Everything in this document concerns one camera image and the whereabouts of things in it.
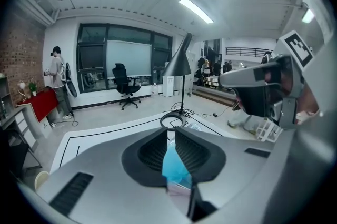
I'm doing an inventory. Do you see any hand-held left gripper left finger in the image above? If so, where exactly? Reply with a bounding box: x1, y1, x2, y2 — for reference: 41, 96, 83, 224
36, 127, 189, 224

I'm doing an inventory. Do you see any long ceiling light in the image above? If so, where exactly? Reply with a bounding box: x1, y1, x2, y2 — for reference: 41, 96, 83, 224
179, 0, 214, 24

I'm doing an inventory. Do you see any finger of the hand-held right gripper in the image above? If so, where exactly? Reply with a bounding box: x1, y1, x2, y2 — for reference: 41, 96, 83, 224
219, 56, 294, 117

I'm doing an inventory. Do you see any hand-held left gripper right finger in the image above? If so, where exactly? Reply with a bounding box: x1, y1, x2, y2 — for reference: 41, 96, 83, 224
175, 126, 275, 221

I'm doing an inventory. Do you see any person's right hand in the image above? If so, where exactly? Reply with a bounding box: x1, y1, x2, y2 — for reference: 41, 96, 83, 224
296, 80, 321, 124

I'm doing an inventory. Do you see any white water dispenser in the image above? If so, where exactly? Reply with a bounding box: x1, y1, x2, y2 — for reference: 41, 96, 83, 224
162, 61, 174, 98

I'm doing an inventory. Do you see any red topped white cabinet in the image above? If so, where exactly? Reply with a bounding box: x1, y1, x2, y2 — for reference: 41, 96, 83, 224
17, 87, 60, 139

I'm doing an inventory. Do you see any white work table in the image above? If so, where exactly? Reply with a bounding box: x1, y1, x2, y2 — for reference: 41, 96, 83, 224
49, 112, 239, 189

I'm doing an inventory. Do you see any black headrest office chair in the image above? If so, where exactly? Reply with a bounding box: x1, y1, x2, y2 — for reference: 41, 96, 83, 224
112, 63, 142, 111

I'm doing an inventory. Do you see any black framed window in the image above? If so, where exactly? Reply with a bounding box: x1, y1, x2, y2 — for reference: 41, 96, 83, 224
76, 23, 173, 94

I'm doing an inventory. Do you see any small ceiling light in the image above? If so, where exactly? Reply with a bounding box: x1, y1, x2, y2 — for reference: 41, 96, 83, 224
301, 8, 315, 24

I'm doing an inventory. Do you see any black floor lamp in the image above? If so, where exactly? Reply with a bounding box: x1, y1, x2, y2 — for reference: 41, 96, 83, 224
160, 33, 195, 129

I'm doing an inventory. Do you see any grey desk with hutch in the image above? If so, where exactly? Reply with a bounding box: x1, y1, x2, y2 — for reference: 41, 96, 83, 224
0, 75, 37, 152

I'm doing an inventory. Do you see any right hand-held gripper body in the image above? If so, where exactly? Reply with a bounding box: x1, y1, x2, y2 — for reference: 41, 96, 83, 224
271, 30, 314, 129

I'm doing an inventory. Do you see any person's right forearm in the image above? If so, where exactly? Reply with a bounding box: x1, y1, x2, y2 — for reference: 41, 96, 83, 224
263, 112, 337, 208

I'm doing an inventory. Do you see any cream plastic basket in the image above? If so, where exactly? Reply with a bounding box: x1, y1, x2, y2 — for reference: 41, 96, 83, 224
35, 170, 51, 191

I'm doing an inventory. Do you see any white figure desk lamp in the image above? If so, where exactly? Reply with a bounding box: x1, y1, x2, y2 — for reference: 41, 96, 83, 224
18, 79, 28, 103

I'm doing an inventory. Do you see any teal plastic bag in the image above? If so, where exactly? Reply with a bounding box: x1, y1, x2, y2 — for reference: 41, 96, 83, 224
162, 138, 193, 188

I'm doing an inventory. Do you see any white wooden chair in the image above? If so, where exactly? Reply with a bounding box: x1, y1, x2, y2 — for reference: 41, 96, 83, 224
256, 117, 284, 142

